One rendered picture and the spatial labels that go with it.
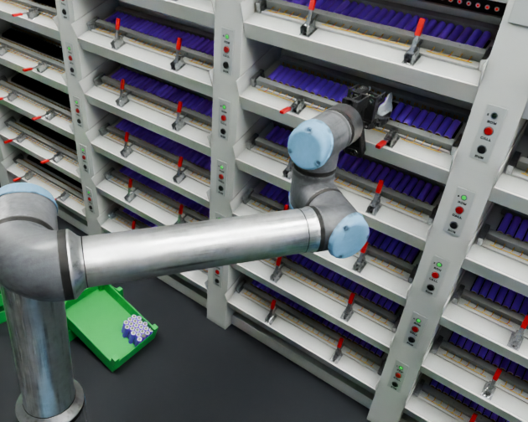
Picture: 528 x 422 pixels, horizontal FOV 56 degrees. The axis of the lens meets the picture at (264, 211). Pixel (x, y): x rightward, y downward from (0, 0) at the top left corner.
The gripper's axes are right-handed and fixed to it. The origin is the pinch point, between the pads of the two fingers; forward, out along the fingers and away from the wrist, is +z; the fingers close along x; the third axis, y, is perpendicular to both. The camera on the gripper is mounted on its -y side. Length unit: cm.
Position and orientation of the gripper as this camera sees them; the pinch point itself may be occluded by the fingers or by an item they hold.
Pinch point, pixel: (381, 106)
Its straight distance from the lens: 130.6
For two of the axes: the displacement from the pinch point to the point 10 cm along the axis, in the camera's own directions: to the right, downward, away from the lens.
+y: 0.8, -8.2, -5.7
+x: -8.1, -3.9, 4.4
